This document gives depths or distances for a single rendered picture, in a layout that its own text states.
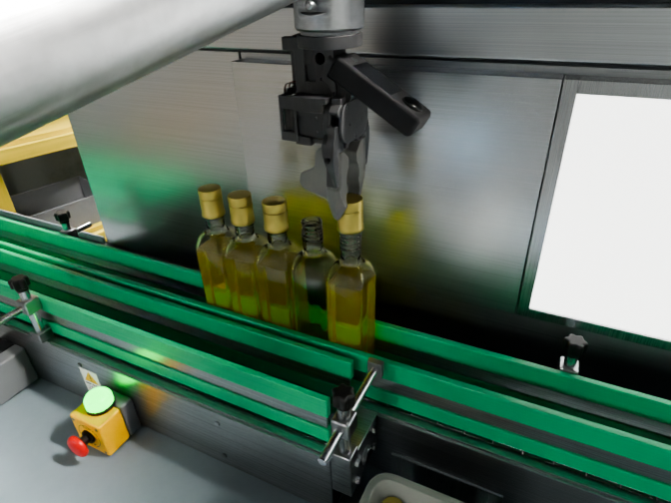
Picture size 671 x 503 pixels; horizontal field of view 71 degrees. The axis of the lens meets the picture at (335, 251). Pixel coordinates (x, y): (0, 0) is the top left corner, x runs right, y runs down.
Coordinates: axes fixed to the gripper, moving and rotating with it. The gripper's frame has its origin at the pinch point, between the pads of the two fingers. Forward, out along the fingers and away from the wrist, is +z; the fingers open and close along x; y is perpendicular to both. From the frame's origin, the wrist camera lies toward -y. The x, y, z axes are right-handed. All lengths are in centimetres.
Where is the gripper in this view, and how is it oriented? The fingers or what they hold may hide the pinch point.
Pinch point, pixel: (349, 204)
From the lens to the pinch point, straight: 61.0
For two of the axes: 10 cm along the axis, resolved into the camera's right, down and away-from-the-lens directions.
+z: 0.3, 8.6, 5.1
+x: -4.5, 4.6, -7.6
